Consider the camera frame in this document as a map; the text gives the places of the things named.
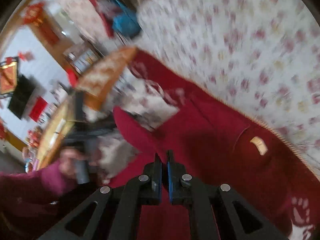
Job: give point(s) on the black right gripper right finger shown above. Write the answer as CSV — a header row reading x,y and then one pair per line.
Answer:
x,y
216,212

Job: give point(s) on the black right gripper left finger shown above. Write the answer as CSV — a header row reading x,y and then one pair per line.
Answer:
x,y
112,213

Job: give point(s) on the dark red small garment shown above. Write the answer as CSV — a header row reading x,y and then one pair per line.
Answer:
x,y
217,145

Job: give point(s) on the magenta sleeved left forearm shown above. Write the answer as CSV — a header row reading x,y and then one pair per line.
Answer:
x,y
37,187

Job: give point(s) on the left hand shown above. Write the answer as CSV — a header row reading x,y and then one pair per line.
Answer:
x,y
68,157

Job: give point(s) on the orange patterned cloth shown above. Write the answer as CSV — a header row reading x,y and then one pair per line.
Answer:
x,y
98,81

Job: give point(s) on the black television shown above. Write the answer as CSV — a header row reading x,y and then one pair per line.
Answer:
x,y
24,91

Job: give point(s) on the red and white plush blanket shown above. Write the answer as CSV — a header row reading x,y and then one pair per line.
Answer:
x,y
150,93

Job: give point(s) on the wooden cabinet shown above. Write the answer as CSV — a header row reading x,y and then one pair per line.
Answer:
x,y
62,41

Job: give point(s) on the blue bag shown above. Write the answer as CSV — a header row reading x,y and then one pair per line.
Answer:
x,y
125,22

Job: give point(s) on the white floral bed sheet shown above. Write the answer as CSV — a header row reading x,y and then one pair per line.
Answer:
x,y
260,56

